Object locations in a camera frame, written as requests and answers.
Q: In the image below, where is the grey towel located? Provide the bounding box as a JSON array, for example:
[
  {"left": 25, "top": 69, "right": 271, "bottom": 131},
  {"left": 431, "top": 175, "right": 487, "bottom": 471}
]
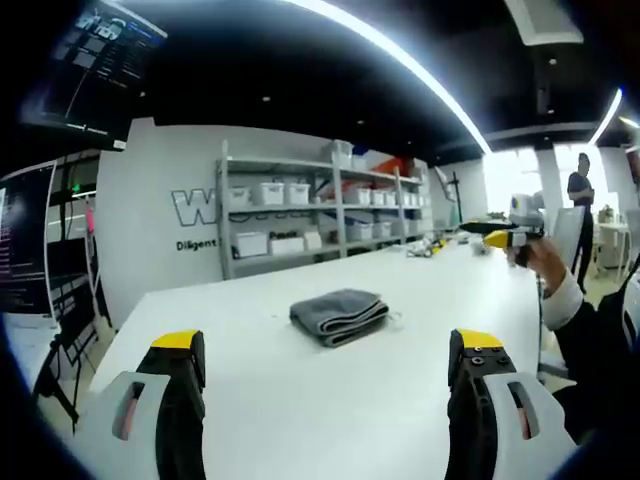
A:
[{"left": 288, "top": 287, "right": 391, "bottom": 349}]

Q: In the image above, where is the person's right hand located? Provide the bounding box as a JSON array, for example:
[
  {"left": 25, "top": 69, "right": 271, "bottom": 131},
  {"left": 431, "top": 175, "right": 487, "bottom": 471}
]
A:
[{"left": 503, "top": 238, "right": 572, "bottom": 300}]

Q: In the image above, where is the black floor stand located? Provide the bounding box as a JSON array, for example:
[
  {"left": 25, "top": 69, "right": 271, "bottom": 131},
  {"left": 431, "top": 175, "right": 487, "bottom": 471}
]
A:
[{"left": 447, "top": 171, "right": 465, "bottom": 232}]

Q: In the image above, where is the clutter of small parts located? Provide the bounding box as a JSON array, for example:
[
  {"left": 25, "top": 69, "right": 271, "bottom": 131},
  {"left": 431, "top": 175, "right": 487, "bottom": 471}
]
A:
[{"left": 403, "top": 233, "right": 454, "bottom": 260}]

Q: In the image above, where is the black tripod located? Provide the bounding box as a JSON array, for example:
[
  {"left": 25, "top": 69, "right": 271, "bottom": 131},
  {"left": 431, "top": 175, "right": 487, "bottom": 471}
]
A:
[{"left": 32, "top": 332, "right": 84, "bottom": 434}]

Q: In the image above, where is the black monitor on stand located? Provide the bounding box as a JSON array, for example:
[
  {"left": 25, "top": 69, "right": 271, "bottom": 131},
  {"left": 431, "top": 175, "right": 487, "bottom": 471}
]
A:
[{"left": 46, "top": 236, "right": 104, "bottom": 354}]

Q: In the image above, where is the long ceiling light strip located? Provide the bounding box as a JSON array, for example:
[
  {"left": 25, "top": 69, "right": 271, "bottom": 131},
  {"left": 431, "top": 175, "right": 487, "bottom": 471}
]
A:
[{"left": 279, "top": 0, "right": 494, "bottom": 154}]

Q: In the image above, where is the group of white storage boxes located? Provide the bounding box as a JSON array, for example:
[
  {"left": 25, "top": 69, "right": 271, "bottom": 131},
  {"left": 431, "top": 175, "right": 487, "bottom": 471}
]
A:
[{"left": 227, "top": 140, "right": 432, "bottom": 257}]

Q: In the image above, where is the grey metal storage shelf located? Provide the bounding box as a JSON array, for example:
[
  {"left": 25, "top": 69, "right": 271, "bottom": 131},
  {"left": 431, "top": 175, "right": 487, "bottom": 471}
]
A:
[{"left": 213, "top": 138, "right": 434, "bottom": 281}]

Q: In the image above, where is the dark monitor with text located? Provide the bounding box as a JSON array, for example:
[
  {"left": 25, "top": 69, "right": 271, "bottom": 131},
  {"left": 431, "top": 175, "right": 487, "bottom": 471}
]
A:
[{"left": 0, "top": 166, "right": 57, "bottom": 317}]

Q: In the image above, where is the large dark hanging monitor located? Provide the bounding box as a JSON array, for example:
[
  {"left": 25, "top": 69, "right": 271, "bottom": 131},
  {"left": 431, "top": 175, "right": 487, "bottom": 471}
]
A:
[{"left": 18, "top": 0, "right": 169, "bottom": 151}]

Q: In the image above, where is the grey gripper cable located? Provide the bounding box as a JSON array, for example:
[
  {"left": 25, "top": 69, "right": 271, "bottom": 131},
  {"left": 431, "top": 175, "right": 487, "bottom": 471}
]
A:
[{"left": 533, "top": 277, "right": 547, "bottom": 374}]

